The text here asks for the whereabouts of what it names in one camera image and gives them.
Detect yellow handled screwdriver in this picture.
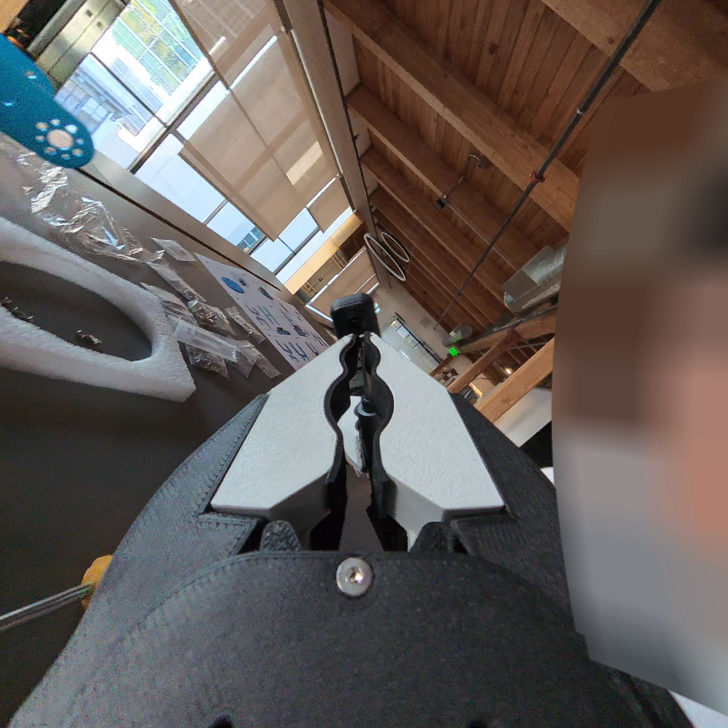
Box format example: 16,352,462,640
0,554,115,633

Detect small beige roller blind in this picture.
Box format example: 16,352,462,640
309,176,351,232

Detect printed instruction sheet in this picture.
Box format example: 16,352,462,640
194,253,332,365

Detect pile of small screw bags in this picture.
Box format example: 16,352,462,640
139,237,283,380

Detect crumpled clear plastic bag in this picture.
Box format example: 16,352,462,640
0,136,164,264

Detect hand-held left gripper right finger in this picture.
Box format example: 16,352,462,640
363,333,507,552

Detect dark desk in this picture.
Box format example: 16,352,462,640
0,145,342,723

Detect large beige roller blind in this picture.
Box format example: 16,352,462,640
179,35,343,243

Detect ceiling sprinkler pipe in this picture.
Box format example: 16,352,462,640
435,0,664,332

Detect person's white shirt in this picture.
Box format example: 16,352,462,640
668,688,728,728

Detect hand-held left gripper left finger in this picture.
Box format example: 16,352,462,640
210,334,358,518

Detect white foam packing frame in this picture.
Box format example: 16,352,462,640
0,216,198,403

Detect large window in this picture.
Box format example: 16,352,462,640
53,0,357,286

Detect silver air duct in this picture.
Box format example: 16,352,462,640
502,245,567,314

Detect ring pendant lights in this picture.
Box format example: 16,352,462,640
363,230,412,283

